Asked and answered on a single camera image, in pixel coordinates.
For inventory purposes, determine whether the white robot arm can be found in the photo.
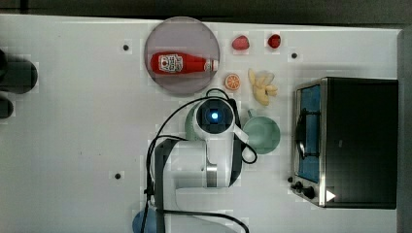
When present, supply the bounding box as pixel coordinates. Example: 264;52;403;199
151;97;248;233

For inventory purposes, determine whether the orange slice toy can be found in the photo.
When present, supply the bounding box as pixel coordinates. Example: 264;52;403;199
224;74;241;90

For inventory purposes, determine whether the mint green cup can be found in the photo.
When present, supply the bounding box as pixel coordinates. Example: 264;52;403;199
243;110;281;154

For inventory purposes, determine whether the peeled banana toy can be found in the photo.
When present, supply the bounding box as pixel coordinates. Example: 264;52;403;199
248;69;278;106

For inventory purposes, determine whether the red ketchup bottle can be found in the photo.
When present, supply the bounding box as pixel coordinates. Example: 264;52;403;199
150;51;219;75

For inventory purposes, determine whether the pink strawberry toy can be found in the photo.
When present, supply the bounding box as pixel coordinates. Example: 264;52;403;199
231;35;250;50

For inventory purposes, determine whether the grey round plate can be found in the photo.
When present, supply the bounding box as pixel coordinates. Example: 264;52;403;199
144;17;221;94

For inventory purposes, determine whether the red round fruit toy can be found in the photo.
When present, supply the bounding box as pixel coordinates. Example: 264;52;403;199
267;34;281;50

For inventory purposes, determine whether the blue cup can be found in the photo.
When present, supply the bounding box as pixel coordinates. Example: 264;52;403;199
132;209;156;233

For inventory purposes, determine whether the silver toaster oven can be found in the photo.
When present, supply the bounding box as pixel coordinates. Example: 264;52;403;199
288;77;398;210

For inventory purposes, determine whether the black pot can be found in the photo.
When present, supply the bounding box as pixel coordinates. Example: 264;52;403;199
0;50;38;94

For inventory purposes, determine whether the black round bowl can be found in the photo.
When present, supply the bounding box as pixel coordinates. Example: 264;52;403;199
0;97;14;119

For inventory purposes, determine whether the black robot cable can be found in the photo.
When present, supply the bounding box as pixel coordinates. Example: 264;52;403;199
139;87;258;233

